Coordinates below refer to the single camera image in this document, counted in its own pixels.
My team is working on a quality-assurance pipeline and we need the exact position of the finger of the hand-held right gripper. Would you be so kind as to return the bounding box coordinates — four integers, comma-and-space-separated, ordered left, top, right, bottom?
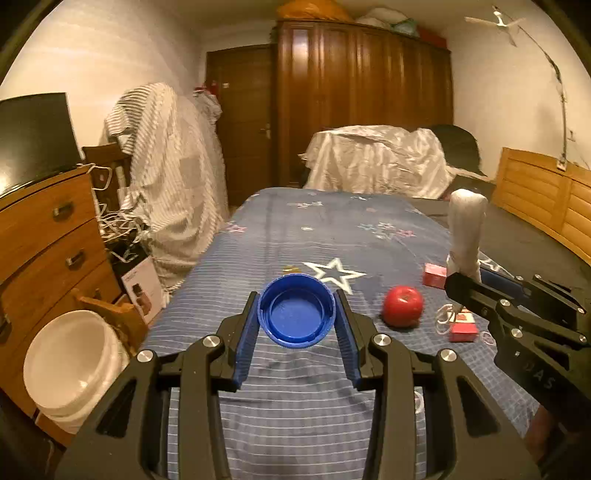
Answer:
444, 272, 590, 348
478, 267, 591, 325

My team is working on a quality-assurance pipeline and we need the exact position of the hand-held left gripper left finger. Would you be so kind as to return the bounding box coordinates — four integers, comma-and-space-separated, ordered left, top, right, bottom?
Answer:
54, 291, 260, 480

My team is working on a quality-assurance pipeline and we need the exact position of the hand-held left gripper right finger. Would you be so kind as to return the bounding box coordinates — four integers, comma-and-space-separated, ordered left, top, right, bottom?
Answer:
334, 290, 541, 480

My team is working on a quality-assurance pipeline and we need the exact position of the blue plastic bottle cap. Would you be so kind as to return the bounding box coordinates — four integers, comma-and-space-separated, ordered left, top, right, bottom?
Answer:
257, 273, 337, 348

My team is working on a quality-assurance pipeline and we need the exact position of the beige sock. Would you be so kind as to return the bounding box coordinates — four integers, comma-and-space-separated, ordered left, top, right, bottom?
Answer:
445, 188, 488, 283

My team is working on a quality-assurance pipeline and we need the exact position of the white plastic bucket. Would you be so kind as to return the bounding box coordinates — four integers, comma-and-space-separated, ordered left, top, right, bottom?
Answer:
23, 309, 131, 435

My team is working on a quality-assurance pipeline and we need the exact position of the person's right hand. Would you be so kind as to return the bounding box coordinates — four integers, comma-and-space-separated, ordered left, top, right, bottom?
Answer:
525, 407, 561, 457

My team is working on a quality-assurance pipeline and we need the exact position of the small red white box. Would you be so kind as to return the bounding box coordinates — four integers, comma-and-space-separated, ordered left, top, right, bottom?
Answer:
448, 311, 476, 343

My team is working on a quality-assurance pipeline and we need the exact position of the pink carton box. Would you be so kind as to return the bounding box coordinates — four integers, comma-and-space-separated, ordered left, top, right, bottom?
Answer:
422, 263, 449, 289

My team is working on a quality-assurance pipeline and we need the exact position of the dark grey blanket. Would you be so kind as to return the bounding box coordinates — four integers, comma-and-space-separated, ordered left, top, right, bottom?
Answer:
408, 196, 591, 297

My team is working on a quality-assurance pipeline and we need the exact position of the red apple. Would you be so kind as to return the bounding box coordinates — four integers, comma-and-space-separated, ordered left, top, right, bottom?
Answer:
382, 285, 425, 330

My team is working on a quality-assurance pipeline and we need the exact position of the light wooden headboard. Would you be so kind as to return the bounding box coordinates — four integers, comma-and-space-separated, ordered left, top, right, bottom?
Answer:
490, 146, 591, 269

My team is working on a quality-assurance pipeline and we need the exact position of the blue checked star bedsheet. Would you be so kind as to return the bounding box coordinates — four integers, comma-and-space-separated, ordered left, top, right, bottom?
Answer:
137, 186, 542, 480

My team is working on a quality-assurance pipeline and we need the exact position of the white carton box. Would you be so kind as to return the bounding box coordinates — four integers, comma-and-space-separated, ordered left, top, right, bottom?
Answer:
120, 256, 168, 325

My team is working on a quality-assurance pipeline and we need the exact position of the black cloth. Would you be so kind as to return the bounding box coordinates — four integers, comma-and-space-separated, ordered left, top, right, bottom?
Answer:
427, 123, 488, 179

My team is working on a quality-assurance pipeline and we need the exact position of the white satin cloth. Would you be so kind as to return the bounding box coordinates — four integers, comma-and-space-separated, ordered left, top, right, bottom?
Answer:
302, 124, 456, 200

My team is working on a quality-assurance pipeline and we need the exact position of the grey striped cloth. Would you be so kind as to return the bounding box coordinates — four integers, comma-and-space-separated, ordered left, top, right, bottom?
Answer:
103, 82, 228, 292

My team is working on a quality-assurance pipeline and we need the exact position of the dark wooden door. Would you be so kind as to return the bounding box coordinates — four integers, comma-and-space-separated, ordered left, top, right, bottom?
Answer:
205, 44, 279, 209

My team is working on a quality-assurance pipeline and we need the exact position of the wooden chest of drawers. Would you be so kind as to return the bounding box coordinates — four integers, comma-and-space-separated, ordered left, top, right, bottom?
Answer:
0, 165, 123, 418

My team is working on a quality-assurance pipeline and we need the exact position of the brown wooden wardrobe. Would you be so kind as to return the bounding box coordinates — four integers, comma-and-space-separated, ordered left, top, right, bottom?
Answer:
276, 18, 456, 191

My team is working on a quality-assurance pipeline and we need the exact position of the red storage box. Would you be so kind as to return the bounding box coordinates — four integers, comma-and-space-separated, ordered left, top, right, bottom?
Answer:
417, 26, 449, 49

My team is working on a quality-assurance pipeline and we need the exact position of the white ceiling fan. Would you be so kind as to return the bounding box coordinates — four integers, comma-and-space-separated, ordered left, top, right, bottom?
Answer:
464, 5, 527, 47

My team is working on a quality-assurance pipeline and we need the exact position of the white pillow bag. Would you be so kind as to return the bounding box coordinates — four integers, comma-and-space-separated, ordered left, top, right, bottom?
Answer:
355, 6, 410, 27

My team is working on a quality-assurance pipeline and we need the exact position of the black flat screen monitor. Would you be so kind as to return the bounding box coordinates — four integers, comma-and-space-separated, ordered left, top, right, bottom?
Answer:
0, 92, 84, 198

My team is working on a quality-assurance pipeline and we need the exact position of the yellow bag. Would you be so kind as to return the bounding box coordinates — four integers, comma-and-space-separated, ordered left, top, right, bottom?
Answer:
277, 0, 354, 22

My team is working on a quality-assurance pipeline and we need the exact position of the tangle of white cables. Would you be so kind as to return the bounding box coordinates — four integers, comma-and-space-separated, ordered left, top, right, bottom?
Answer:
86, 163, 154, 260

